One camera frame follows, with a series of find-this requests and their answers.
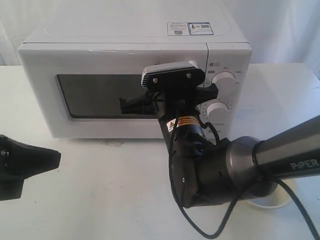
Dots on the lower white control knob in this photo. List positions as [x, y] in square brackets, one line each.
[217, 112]

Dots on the white microwave body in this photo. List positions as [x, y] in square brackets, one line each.
[145, 22]

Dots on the beige bowl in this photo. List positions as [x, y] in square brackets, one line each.
[268, 195]

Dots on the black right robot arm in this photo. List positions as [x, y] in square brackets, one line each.
[205, 173]

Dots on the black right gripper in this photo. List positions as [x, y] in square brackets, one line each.
[177, 114]

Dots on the clear tape patch on table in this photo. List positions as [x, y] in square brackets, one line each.
[112, 143]

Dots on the blue white warning sticker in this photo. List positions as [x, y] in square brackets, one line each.
[189, 29]

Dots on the white control knob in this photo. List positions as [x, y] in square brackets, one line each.
[217, 112]
[225, 82]

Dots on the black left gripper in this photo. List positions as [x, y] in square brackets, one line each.
[19, 161]

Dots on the white microwave door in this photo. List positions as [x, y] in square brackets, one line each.
[78, 86]

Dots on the upper white control knob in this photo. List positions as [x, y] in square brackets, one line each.
[225, 82]

